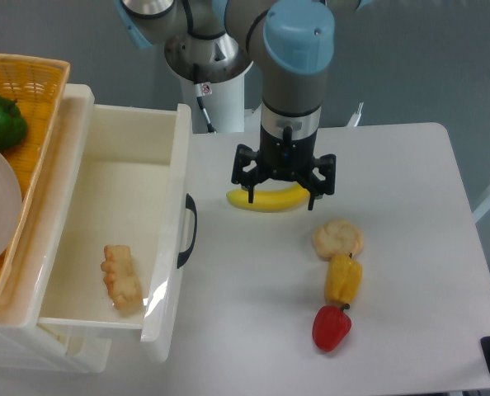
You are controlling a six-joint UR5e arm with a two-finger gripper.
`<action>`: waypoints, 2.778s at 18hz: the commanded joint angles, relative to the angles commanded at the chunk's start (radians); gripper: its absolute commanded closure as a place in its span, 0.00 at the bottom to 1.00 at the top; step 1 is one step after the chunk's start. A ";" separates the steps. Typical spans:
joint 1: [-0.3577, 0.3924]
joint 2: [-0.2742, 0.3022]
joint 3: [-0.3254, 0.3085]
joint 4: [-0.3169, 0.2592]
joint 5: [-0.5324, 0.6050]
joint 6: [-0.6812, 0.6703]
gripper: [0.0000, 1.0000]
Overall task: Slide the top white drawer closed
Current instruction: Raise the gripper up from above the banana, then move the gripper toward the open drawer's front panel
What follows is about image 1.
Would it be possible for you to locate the white plastic drawer cabinet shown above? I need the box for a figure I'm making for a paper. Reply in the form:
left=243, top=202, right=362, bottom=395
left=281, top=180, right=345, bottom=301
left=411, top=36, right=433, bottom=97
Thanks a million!
left=0, top=84, right=111, bottom=373

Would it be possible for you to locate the black top drawer handle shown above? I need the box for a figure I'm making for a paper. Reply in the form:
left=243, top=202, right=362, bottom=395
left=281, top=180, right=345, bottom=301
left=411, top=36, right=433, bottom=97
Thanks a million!
left=177, top=194, right=198, bottom=269

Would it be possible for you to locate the yellow toy banana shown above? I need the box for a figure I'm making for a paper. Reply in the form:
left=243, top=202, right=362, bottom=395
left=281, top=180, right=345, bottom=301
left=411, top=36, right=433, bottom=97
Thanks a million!
left=226, top=184, right=309, bottom=213

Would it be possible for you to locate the green toy bell pepper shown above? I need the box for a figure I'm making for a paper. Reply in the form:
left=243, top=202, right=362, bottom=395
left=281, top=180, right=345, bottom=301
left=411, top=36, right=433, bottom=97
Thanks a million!
left=0, top=96, right=28, bottom=152

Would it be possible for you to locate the yellow toy bell pepper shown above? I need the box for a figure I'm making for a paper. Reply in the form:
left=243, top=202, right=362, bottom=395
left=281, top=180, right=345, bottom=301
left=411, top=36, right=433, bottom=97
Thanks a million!
left=324, top=253, right=363, bottom=304

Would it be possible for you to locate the fried pastry toy food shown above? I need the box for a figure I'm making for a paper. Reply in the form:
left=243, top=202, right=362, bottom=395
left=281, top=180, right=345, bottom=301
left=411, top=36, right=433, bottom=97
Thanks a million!
left=101, top=245, right=143, bottom=311

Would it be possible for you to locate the orange woven plastic basket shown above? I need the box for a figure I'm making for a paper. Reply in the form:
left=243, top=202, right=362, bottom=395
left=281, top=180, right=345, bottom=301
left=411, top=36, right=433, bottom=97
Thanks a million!
left=0, top=51, right=71, bottom=328

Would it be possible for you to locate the round beige bread toy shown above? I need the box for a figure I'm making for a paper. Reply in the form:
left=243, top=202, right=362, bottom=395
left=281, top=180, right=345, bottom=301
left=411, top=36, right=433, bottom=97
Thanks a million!
left=312, top=219, right=364, bottom=260

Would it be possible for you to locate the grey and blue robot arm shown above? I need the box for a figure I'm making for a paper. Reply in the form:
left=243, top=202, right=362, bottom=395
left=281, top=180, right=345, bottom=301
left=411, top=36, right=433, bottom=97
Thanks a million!
left=115, top=1, right=362, bottom=210

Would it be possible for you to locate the red toy bell pepper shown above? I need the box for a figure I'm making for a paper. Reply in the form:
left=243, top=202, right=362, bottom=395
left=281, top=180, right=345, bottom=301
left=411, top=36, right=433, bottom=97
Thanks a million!
left=312, top=304, right=352, bottom=352

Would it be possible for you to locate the white table clamp bracket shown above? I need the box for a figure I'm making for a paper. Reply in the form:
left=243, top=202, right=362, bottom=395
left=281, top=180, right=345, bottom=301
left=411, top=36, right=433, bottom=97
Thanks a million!
left=346, top=101, right=364, bottom=127

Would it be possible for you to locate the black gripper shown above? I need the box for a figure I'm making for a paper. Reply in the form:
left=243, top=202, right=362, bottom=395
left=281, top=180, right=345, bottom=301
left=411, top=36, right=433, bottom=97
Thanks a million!
left=231, top=126, right=337, bottom=210

